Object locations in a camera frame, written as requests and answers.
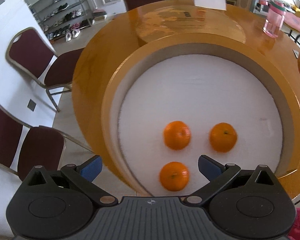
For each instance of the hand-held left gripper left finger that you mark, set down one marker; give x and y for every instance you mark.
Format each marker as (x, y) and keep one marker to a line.
(91, 168)

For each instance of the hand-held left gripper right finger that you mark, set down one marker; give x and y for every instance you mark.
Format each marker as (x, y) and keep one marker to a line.
(210, 168)

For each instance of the orange tangerine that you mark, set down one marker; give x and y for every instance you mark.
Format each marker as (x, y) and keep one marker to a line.
(223, 137)
(174, 176)
(177, 135)

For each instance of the white round tray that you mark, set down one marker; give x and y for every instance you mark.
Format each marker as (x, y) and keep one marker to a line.
(202, 85)

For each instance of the round wooden desktop table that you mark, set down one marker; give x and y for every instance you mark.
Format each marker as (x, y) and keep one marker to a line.
(95, 62)

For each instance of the small flat card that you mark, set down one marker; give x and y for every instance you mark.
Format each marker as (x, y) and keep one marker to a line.
(296, 54)

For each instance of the pink water bottle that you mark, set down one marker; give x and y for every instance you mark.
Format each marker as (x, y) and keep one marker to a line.
(273, 22)

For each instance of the metal shoe rack with shoes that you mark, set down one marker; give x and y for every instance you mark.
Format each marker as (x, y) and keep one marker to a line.
(62, 10)

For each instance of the white tissue box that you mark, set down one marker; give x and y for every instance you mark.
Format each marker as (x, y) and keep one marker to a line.
(210, 1)

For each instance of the pink cloth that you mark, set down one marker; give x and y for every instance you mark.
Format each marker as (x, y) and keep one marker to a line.
(298, 22)

